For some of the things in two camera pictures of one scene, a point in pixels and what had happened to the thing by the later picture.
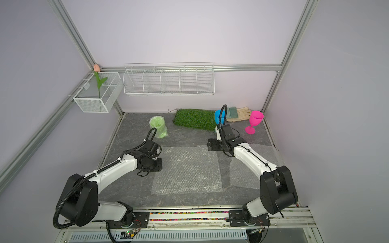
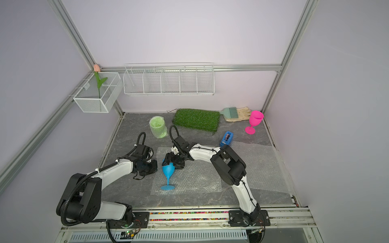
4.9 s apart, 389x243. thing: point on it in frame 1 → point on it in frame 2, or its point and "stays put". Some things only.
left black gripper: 158,167 stays put
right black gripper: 212,142 → 168,158
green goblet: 158,122 stays put
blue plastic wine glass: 217,116 → 168,170
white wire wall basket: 169,79 stays put
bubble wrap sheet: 187,170 stays put
